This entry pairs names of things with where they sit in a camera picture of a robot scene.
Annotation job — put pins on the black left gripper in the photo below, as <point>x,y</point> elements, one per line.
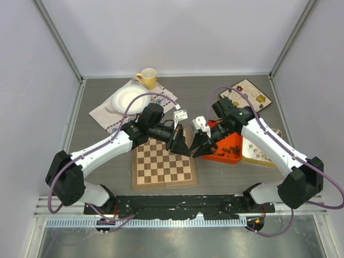
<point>180,147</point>

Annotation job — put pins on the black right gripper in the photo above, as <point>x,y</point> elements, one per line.
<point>205,147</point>

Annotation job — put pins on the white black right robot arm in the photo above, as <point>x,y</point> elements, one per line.
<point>301,180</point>

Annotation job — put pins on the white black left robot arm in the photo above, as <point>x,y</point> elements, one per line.
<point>67,173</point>

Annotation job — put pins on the dark chess piece cluster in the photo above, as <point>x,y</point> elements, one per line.
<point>227,151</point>

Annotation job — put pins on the wooden chess board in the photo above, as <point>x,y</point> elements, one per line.
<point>153,167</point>

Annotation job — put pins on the gold tray of light pieces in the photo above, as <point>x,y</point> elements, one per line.
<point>251,154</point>

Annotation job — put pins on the orange plastic tray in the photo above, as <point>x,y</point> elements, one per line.
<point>231,140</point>

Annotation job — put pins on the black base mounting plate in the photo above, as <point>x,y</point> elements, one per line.
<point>183,207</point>

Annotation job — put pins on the floral square plate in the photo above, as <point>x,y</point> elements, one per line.
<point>256,97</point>

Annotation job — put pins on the white paper bowl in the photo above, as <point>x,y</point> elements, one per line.
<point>122,98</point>

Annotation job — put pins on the yellow mug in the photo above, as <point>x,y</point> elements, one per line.
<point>147,77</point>

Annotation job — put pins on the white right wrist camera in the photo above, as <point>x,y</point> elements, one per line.
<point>199,125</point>

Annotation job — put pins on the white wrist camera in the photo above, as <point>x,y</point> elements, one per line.
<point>199,125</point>
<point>178,116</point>

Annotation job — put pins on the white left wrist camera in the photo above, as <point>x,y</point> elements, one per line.
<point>178,116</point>

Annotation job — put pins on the aluminium frame rail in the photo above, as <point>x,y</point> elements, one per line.
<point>81,215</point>

